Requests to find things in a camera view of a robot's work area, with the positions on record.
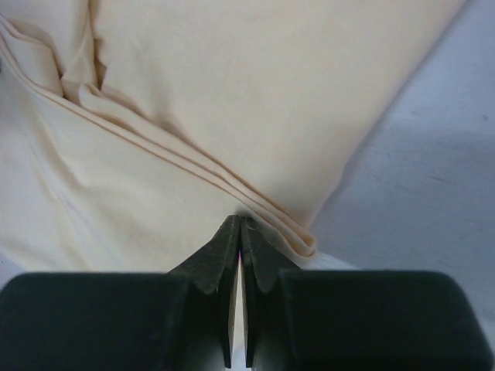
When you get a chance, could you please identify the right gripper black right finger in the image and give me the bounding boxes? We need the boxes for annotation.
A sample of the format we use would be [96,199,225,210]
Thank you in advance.
[241,217,301,294]

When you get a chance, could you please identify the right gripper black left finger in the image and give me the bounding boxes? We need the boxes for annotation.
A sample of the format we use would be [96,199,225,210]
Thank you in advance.
[169,215,241,296]

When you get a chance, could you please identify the cream yellow t-shirt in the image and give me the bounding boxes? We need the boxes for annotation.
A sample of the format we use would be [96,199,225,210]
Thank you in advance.
[1,1,462,271]

